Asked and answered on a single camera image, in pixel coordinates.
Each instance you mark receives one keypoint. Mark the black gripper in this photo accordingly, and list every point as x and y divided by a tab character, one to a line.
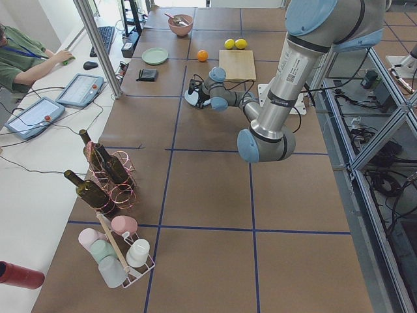
201	96

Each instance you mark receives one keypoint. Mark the light blue plate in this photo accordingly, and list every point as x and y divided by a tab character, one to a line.
197	99

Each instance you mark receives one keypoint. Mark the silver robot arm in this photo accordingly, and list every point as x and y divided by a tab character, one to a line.
313	29

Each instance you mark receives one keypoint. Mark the green plate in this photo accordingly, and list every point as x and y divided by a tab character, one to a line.
155	56

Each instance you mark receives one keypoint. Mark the orange fruit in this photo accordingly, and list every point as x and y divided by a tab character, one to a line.
202	56

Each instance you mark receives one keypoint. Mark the wooden cutting board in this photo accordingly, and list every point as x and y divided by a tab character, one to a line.
239	65

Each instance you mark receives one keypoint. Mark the folded grey cloth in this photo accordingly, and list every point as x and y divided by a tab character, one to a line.
147	75

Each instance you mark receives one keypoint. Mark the upper yellow lemon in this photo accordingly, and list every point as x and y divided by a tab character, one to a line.
229	44

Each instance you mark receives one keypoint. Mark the yellow lemon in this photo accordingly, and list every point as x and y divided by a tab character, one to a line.
241	44
229	44

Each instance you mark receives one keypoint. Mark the pink bowl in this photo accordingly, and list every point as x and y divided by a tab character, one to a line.
182	31

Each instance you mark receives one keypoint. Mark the lower yellow lemon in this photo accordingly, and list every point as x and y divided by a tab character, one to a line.
241	44

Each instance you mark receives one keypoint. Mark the metal ice scoop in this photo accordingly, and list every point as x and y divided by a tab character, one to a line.
177	20

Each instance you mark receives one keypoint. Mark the black computer box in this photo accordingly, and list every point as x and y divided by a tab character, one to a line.
130	44

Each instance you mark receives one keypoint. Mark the black keyboard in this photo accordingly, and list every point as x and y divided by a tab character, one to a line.
106	33

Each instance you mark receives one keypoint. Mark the black computer mouse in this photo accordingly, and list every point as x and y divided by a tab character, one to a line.
89	65

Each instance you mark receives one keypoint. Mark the far teach pendant tablet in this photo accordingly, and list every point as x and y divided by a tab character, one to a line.
80	91

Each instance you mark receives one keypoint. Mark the teach pendant tablet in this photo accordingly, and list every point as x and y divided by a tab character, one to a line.
36	118
80	91

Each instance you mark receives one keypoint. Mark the dark wine bottle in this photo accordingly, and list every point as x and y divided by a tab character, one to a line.
114	168
89	151
92	194

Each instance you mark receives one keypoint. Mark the near teach pendant tablet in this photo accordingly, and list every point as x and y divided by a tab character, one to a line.
36	118

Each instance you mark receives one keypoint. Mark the seated person green shirt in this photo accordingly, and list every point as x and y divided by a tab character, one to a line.
25	60

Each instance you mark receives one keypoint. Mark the white cup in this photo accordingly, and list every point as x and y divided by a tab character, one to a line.
138	253

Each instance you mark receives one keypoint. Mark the light pink cup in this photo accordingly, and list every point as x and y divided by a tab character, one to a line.
88	236

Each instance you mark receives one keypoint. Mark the green cup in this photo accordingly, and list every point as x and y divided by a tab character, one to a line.
101	249

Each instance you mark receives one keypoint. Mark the grey-blue cup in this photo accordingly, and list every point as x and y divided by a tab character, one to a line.
112	271

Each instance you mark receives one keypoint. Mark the red thermos bottle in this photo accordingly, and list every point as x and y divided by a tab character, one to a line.
18	276

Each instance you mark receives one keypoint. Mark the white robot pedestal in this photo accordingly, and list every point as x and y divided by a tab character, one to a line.
298	105

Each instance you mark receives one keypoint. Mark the copper wire bottle rack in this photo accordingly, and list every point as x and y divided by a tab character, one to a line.
123	198

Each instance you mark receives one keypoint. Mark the aluminium frame post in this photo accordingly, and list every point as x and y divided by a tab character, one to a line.
86	15

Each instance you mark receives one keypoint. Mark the wooden rack handle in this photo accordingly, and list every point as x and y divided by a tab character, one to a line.
112	241

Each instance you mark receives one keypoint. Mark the white wire cup rack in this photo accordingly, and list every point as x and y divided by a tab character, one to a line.
124	242

